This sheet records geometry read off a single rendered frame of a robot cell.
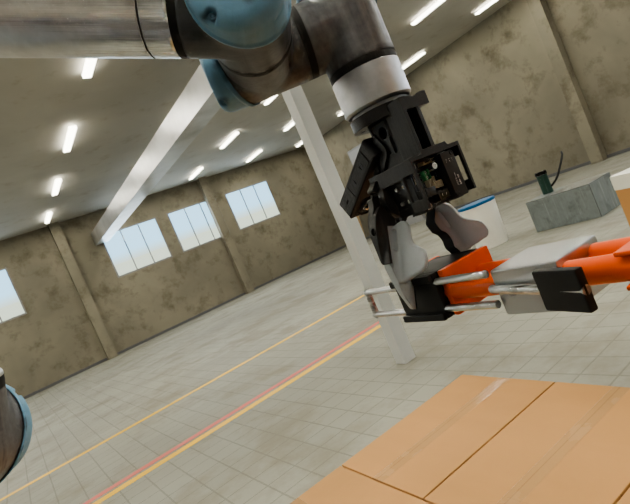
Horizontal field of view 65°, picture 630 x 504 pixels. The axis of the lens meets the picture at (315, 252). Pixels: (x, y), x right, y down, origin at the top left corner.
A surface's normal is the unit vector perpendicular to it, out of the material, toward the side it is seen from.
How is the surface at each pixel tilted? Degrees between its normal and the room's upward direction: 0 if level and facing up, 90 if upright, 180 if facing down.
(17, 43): 146
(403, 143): 90
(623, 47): 90
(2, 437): 106
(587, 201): 90
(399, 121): 90
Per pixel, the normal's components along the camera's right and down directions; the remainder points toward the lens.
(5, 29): 0.01, 0.74
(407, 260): -0.88, 0.03
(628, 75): -0.76, 0.36
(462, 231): -0.59, 0.63
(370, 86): -0.22, 0.14
